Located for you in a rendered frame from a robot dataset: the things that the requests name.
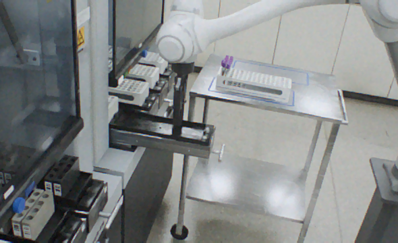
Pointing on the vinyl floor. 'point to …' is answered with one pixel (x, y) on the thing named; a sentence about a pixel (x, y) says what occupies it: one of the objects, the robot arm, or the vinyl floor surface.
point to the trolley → (252, 188)
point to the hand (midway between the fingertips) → (178, 113)
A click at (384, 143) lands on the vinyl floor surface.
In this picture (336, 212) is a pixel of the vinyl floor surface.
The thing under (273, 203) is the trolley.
